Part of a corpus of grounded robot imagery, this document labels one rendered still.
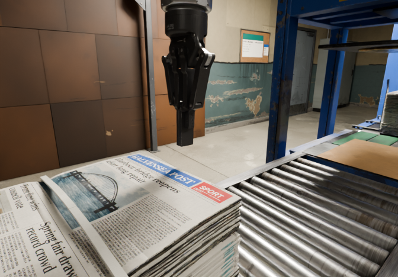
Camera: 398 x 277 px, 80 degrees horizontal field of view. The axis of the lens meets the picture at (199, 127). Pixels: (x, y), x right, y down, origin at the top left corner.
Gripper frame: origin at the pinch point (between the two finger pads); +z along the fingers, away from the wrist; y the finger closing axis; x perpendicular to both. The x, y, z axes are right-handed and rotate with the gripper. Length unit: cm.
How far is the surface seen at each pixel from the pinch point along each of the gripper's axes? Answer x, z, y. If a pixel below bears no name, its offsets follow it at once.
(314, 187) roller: 56, 28, 4
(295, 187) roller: 51, 28, 0
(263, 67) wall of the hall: 419, -35, -264
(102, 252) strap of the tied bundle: -20.9, 7.8, 13.6
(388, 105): 158, 4, 3
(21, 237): -26.7, 8.6, 4.5
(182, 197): -8.7, 7.4, 10.5
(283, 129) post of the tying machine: 92, 17, -29
